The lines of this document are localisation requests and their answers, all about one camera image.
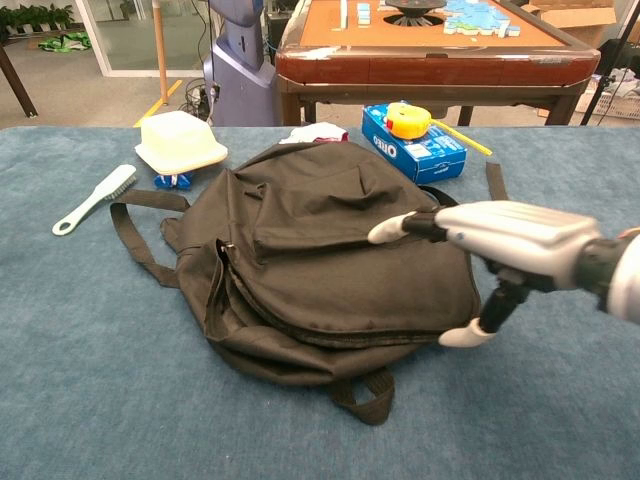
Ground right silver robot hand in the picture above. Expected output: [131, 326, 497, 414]
[367, 199, 604, 349]

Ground black fabric backpack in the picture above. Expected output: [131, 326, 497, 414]
[109, 141, 510, 426]

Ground blue Oreo cookie box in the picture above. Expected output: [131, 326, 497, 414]
[361, 103, 469, 185]

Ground yellow tape measure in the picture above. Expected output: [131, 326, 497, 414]
[384, 101, 494, 157]

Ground white plastic crate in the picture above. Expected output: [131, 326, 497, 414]
[574, 74, 640, 119]

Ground black tripod stand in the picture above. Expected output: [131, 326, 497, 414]
[579, 0, 640, 126]

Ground brown mahjong table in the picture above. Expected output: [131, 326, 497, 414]
[274, 0, 601, 126]

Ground blue mahjong tile pile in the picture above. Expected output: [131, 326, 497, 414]
[442, 0, 521, 39]

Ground white red snack pouch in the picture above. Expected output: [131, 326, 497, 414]
[278, 121, 350, 146]

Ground brown cardboard box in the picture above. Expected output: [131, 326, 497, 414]
[522, 0, 617, 49]

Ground black mahjong table hub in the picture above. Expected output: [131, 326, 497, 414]
[383, 0, 446, 26]

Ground blue grey machine base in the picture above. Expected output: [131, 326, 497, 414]
[202, 0, 281, 127]

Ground cream plastic lunch box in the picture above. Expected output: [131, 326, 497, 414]
[133, 110, 229, 176]

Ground small blue wrapped item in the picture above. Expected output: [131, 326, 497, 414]
[153, 172, 194, 191]

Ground wooden pole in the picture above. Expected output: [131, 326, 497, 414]
[151, 0, 170, 91]

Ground mint green scrub brush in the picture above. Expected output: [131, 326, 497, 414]
[51, 164, 138, 237]

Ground white framed glass door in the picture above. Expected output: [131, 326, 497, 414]
[74, 0, 211, 79]

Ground blue carpet table cover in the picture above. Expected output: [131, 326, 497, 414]
[0, 124, 640, 480]

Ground green cloth bundle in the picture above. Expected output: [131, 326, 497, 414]
[37, 30, 93, 53]

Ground dark slanted furniture leg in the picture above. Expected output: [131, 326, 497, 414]
[0, 43, 39, 119]

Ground green potted plants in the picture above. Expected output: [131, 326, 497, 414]
[0, 3, 76, 34]

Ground tangled floor cables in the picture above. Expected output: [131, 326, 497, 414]
[177, 77, 221, 121]

